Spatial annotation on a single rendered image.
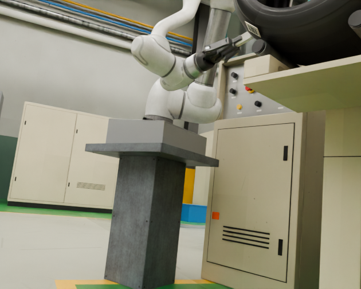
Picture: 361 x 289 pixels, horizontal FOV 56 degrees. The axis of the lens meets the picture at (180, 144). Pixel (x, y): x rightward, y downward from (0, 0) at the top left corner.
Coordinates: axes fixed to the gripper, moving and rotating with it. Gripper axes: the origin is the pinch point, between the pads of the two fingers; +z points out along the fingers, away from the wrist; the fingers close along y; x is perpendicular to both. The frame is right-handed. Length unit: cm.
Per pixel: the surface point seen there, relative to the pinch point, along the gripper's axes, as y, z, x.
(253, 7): -12.2, 12.0, 1.0
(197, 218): 397, -382, 5
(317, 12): -11.9, 29.4, 13.8
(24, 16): 148, -640, -482
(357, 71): -5.8, 33.8, 31.1
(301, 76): -9.2, 21.0, 27.9
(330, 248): 25, 6, 73
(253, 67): -11.4, 8.3, 19.8
